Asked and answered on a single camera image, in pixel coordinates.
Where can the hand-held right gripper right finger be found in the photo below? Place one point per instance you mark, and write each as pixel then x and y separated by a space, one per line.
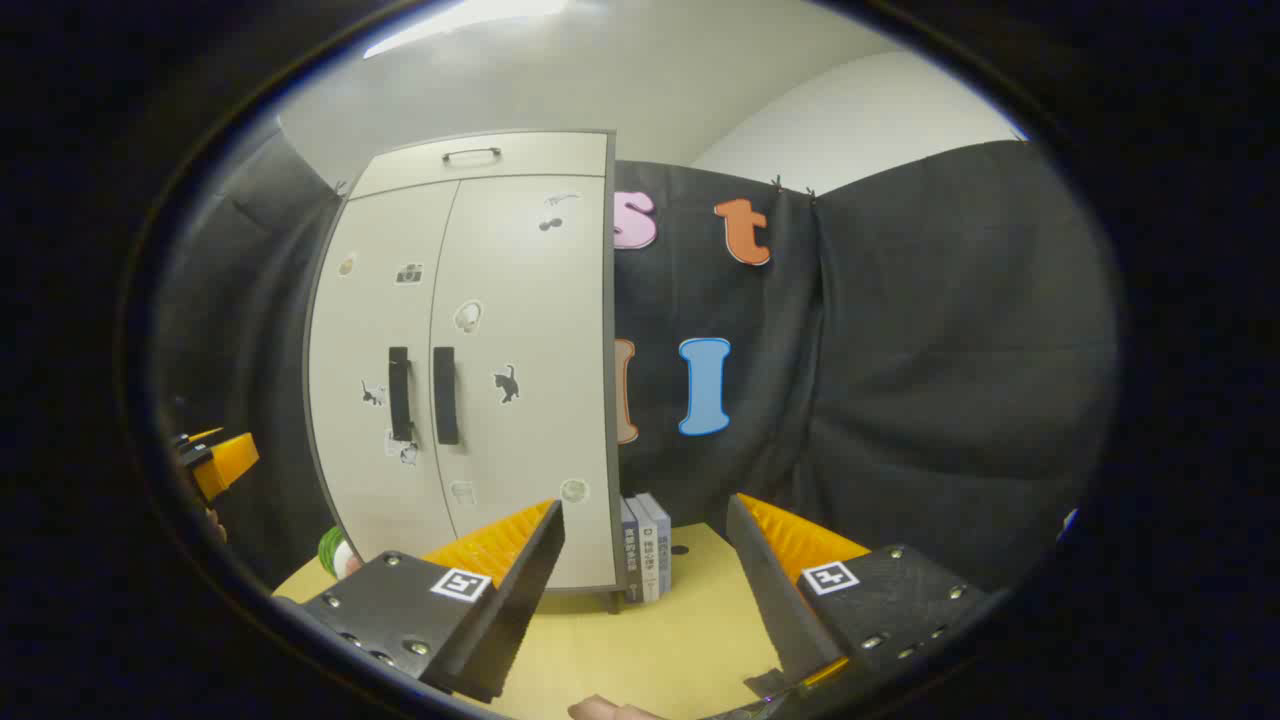
pixel 765 590

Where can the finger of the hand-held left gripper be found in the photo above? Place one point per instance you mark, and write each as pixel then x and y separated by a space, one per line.
pixel 200 436
pixel 228 462

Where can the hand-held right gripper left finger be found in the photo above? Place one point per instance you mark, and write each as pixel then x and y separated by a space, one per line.
pixel 520 600

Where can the white double-door shoe cabinet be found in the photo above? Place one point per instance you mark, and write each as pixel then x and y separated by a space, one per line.
pixel 520 450

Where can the white cabinet door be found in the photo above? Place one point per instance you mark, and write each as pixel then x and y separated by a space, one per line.
pixel 530 300
pixel 375 330

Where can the white cabinet drawer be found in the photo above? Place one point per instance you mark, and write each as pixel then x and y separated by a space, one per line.
pixel 540 155

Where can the grey book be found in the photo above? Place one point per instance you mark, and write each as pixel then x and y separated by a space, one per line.
pixel 662 540

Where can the dark blue book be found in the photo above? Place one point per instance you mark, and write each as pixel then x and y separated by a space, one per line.
pixel 626 555

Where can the green and white ball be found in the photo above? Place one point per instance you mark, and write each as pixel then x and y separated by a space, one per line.
pixel 334 552

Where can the black backdrop cloth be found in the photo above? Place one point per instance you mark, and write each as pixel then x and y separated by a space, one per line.
pixel 930 380

